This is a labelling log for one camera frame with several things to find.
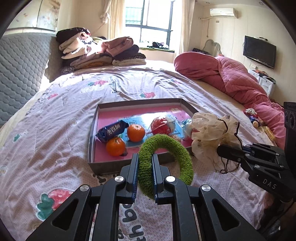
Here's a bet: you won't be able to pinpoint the pile of folded clothes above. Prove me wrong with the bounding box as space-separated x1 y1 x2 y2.
56 27 146 74

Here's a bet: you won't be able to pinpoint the painted wall panel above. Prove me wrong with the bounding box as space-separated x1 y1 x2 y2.
8 0 61 31

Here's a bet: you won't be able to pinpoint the white curved chair back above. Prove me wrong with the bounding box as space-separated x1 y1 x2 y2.
202 39 222 57

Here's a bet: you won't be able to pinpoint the cream right curtain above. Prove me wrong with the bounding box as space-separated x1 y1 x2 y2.
179 0 195 53

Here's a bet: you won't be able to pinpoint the cream lace scrunchie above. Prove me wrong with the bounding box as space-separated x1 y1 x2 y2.
191 113 242 174

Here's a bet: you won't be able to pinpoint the window with dark frame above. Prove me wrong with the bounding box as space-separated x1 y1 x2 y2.
125 0 175 48

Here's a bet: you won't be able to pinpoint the tangerine with stem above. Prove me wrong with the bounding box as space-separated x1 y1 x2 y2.
127 123 145 143

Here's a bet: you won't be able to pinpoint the cream curtain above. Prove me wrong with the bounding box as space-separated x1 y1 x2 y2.
179 0 195 53
100 0 125 39

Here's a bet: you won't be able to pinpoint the black wall television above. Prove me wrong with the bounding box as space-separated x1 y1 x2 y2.
243 36 277 69

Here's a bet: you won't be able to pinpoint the grey shallow cardboard box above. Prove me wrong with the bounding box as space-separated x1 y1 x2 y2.
88 98 197 175

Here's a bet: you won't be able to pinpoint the small doll toy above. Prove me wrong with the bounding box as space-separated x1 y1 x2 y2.
243 108 264 128

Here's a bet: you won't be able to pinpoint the grey quilted headboard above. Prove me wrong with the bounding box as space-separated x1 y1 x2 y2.
1 33 62 126

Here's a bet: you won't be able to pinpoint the cream left curtain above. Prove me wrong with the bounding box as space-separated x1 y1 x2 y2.
100 0 125 39

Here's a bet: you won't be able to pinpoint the white air conditioner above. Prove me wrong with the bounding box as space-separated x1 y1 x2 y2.
210 8 238 18

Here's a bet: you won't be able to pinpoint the orange tangerine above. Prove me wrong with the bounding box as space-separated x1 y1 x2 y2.
106 137 125 157

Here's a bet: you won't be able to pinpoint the dark items on windowsill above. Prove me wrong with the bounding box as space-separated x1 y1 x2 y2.
147 42 169 50

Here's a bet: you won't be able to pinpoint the red toy egg packet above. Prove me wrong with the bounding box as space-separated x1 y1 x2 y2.
150 116 176 135

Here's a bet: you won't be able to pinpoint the blue cookie packet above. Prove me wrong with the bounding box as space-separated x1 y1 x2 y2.
95 120 129 143

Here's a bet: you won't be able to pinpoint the pink quilted blanket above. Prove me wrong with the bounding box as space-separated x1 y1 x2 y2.
174 52 286 149

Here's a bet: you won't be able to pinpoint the white bedside cabinet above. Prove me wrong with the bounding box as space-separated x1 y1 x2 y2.
248 69 276 96

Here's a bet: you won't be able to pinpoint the green fuzzy scrunchie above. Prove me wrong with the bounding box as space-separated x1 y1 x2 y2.
137 134 194 199

